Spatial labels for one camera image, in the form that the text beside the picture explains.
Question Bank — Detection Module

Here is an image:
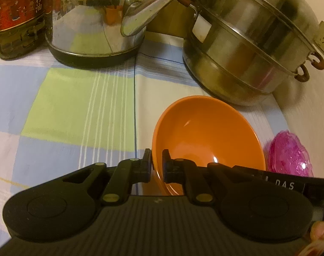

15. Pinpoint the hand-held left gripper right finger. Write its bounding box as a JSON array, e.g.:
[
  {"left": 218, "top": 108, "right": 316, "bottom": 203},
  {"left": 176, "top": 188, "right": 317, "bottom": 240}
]
[{"left": 161, "top": 149, "right": 258, "bottom": 206}]

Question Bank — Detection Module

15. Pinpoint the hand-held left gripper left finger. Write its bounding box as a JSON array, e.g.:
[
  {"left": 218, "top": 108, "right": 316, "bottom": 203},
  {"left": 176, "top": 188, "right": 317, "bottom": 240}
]
[{"left": 61, "top": 148, "right": 153, "bottom": 206}]

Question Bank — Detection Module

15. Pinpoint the pink glass plate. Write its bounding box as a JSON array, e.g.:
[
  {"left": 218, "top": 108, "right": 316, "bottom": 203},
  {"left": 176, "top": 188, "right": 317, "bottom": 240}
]
[{"left": 266, "top": 130, "right": 314, "bottom": 178}]

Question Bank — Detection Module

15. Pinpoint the orange plastic bowl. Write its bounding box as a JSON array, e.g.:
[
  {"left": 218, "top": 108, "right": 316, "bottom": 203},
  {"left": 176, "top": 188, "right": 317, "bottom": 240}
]
[{"left": 151, "top": 95, "right": 266, "bottom": 196}]

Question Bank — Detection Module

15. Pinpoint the person's right hand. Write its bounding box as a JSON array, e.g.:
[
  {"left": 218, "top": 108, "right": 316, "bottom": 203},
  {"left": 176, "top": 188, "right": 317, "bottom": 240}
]
[{"left": 298, "top": 220, "right": 324, "bottom": 256}]

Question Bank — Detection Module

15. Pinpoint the plaid tablecloth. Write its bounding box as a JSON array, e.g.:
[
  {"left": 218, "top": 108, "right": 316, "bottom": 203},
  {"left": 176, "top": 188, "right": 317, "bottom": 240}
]
[{"left": 0, "top": 31, "right": 294, "bottom": 247}]

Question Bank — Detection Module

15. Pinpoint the stainless steel steamer pot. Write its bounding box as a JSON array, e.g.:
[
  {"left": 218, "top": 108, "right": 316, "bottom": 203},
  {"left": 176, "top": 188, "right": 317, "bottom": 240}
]
[{"left": 182, "top": 0, "right": 324, "bottom": 107}]

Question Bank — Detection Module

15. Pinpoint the stainless steel kettle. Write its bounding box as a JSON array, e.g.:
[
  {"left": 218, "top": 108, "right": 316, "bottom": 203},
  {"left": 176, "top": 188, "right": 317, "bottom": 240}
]
[{"left": 45, "top": 0, "right": 191, "bottom": 69}]

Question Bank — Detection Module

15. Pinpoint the cooking oil bottle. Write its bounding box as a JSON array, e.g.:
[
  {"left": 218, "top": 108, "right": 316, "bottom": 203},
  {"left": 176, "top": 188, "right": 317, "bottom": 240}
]
[{"left": 0, "top": 0, "right": 55, "bottom": 61}]

